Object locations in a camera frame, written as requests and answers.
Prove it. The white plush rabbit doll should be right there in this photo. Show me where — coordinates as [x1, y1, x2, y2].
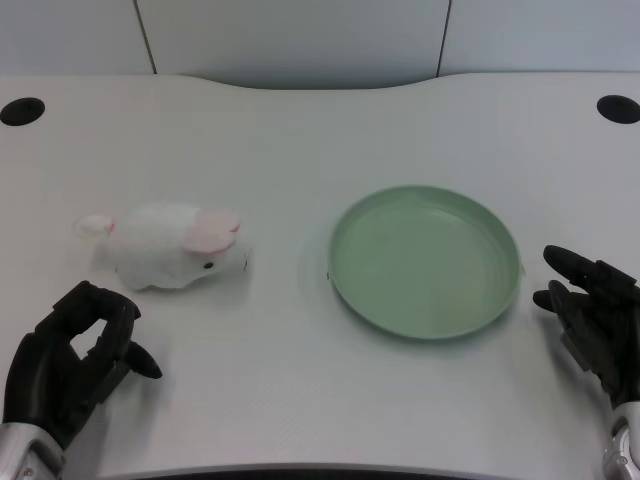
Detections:
[74, 202, 251, 292]

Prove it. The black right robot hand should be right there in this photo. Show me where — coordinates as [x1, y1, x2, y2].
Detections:
[532, 244, 640, 412]

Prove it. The black round cable grommet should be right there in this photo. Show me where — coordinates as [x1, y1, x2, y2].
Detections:
[0, 97, 47, 126]
[596, 94, 640, 125]

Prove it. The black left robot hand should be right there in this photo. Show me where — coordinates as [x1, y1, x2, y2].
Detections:
[1, 280, 164, 450]

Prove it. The green round plate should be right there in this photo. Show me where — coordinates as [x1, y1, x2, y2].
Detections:
[327, 184, 524, 342]

